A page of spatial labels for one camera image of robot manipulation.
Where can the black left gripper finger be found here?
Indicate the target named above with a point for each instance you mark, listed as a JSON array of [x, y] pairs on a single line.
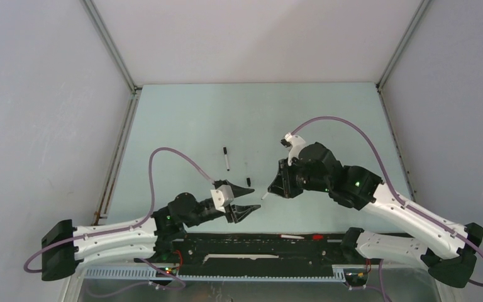
[[239, 213], [239, 191]]

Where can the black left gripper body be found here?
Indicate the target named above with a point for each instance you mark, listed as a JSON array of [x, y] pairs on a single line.
[[227, 208]]

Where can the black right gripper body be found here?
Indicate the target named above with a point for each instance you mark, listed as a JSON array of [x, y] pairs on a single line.
[[293, 177]]

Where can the white marker pen black tip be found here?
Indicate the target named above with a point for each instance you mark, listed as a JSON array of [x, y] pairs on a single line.
[[227, 162]]

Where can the white pen red cap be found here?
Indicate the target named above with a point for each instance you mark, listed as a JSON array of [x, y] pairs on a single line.
[[302, 237]]

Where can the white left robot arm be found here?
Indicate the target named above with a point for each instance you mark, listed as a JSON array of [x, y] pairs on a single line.
[[67, 248]]

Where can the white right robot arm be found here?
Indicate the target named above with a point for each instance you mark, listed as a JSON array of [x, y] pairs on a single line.
[[445, 249]]

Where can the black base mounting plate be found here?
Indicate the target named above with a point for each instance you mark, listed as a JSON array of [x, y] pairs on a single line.
[[258, 254]]

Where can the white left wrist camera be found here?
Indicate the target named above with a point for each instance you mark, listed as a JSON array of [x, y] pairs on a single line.
[[222, 197]]

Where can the aluminium frame rail right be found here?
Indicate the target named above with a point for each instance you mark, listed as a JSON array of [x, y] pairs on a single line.
[[382, 85]]

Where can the slotted white cable duct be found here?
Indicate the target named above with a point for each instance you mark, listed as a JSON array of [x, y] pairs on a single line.
[[148, 274]]

